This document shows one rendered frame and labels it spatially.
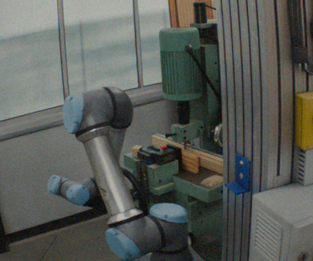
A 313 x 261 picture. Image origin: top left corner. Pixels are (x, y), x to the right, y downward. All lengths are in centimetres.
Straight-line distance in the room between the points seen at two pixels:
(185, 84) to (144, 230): 86
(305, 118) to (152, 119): 275
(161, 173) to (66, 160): 149
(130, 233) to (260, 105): 56
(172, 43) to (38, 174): 169
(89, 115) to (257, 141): 53
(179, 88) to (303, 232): 124
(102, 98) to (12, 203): 205
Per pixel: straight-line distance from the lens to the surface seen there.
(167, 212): 155
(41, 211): 359
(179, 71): 216
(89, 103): 152
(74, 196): 178
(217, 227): 233
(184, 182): 213
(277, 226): 113
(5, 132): 332
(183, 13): 373
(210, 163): 222
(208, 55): 225
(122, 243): 147
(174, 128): 228
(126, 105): 158
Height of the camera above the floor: 176
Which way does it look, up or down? 18 degrees down
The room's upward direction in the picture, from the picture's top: 4 degrees counter-clockwise
